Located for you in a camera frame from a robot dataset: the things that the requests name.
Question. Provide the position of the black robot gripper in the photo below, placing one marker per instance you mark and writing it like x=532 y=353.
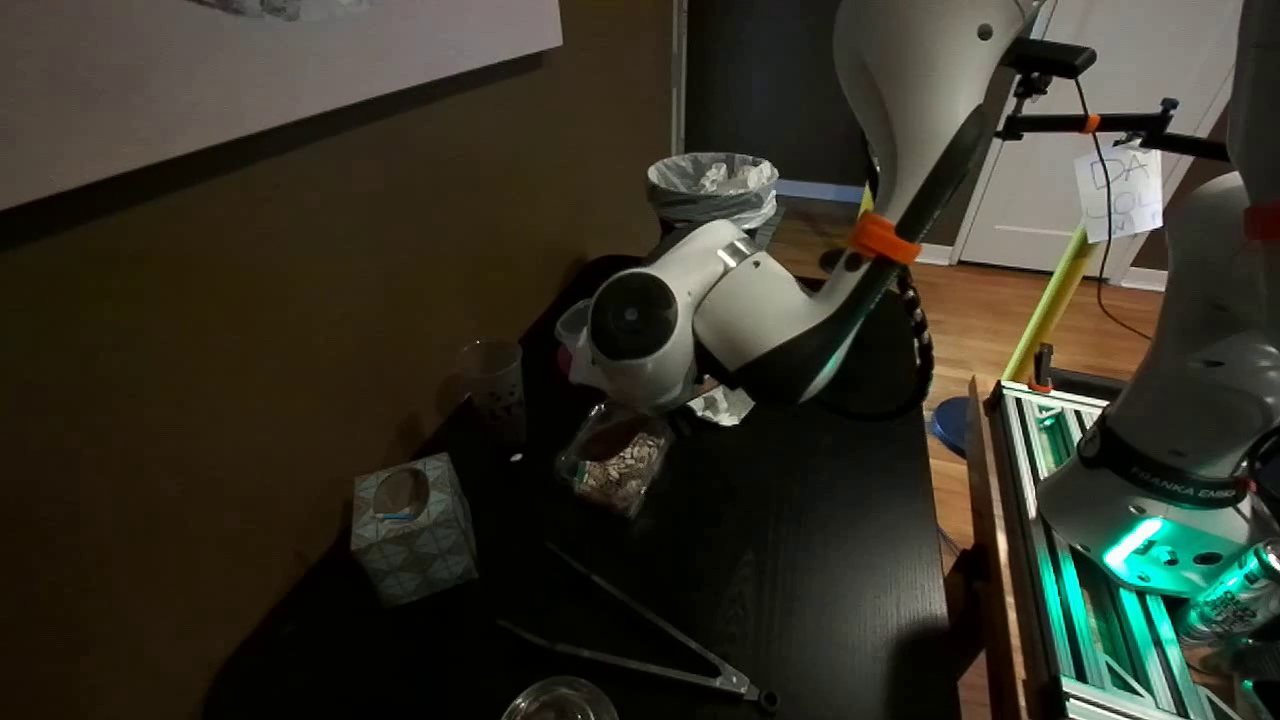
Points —
x=630 y=417

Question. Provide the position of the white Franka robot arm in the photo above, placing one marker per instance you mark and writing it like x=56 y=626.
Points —
x=1200 y=403

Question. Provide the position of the rectangular clear food container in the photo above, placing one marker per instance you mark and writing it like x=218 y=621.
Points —
x=618 y=464

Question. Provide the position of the crumpled white napkin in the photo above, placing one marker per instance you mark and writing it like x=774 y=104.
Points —
x=721 y=403

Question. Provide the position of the clear glass cup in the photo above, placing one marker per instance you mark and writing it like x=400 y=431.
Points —
x=489 y=393

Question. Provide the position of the metal tongs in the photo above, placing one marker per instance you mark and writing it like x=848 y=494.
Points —
x=642 y=642

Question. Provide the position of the patterned tissue box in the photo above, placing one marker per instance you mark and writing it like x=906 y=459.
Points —
x=414 y=530

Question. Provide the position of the trash bin with white bag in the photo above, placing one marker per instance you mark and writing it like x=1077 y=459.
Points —
x=714 y=185

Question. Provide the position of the small glass bowl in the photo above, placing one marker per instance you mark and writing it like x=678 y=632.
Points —
x=561 y=702

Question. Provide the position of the blue round floor object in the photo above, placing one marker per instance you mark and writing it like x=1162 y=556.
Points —
x=953 y=424

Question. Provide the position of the wooden side board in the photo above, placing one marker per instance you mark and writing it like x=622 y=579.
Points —
x=996 y=573

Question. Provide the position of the yellow green angled bar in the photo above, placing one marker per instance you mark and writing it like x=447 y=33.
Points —
x=1053 y=307

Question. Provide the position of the white panel door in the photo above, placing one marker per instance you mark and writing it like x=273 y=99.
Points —
x=1042 y=200

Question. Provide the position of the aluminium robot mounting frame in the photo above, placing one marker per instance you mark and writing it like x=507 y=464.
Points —
x=1095 y=603

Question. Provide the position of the white wall board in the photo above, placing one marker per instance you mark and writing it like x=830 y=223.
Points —
x=200 y=67

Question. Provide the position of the black camera on mount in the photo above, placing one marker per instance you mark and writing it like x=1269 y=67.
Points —
x=1053 y=63

